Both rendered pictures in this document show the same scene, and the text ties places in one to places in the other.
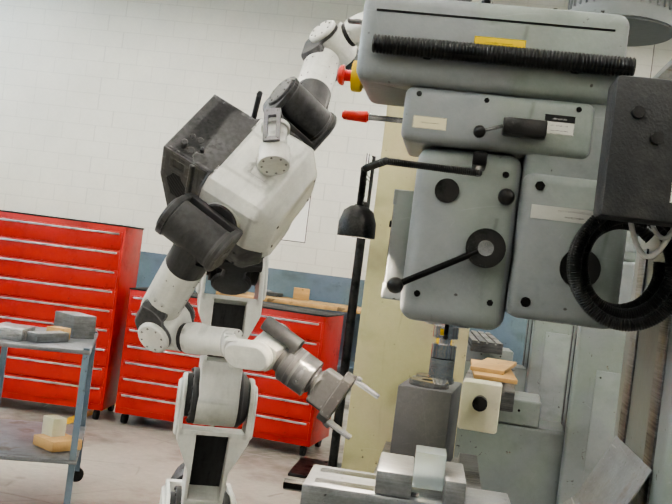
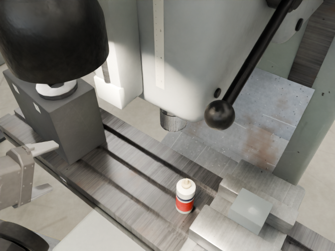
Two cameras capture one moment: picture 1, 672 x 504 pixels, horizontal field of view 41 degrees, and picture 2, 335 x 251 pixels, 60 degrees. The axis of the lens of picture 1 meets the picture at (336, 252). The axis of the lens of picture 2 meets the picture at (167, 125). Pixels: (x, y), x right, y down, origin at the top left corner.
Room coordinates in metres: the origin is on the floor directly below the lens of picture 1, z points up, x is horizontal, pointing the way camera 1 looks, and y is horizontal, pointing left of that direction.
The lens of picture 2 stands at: (1.53, 0.09, 1.57)
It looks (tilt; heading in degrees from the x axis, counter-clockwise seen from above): 46 degrees down; 300
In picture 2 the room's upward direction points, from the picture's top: straight up
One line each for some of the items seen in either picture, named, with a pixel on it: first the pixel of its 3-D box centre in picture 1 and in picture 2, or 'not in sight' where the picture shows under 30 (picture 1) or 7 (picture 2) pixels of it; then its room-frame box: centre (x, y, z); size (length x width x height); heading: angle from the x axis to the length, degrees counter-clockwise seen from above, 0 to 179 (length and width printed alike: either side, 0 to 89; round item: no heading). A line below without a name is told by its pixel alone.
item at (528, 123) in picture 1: (509, 130); not in sight; (1.55, -0.27, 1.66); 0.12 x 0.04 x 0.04; 83
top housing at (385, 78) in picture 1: (487, 62); not in sight; (1.70, -0.24, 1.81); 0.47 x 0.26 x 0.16; 83
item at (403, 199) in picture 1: (398, 245); (108, 9); (1.71, -0.12, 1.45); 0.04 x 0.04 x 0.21; 83
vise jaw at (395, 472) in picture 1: (395, 474); (232, 243); (1.53, -0.15, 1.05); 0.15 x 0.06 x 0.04; 174
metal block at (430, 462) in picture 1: (429, 467); (248, 214); (1.53, -0.20, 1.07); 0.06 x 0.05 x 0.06; 174
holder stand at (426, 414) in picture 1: (426, 420); (56, 106); (2.06, -0.26, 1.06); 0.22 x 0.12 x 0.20; 166
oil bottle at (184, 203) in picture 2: not in sight; (185, 193); (1.66, -0.22, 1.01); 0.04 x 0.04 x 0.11
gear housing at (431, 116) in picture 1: (493, 132); not in sight; (1.69, -0.27, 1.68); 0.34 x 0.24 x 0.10; 83
